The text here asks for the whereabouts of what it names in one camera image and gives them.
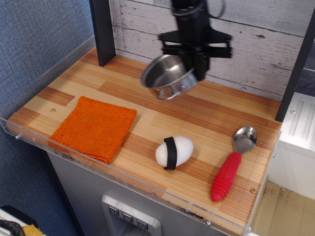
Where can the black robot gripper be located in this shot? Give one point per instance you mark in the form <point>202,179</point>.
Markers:
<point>195,40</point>

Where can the stainless steel pot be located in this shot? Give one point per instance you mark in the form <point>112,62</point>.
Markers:
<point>166,77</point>

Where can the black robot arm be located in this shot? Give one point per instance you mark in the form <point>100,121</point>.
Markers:
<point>190,4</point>

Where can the yellow object bottom left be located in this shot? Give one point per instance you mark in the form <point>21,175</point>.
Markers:
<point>31,230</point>

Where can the white sushi toy black band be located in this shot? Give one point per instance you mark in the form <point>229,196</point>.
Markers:
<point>174,151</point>

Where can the orange knitted cloth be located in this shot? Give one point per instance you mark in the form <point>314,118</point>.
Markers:
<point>95,129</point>

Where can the white toy sink unit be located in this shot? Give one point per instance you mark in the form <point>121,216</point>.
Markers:
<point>292,165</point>

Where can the clear acrylic table guard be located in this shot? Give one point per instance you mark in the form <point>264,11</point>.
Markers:
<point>209,115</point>

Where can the grey toy fridge cabinet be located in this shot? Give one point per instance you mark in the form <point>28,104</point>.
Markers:
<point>105,206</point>

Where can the red handled metal spoon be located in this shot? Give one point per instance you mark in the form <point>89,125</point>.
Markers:
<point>243,141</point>

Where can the black vertical post left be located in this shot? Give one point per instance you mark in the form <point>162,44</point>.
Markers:
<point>103,30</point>

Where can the black vertical post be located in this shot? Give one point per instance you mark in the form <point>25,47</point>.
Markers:
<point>103,30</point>
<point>297,70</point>

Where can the black vertical post right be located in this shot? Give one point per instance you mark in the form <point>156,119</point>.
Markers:
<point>297,70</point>

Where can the black braided cable corner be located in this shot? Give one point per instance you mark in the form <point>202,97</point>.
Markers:
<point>14,228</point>

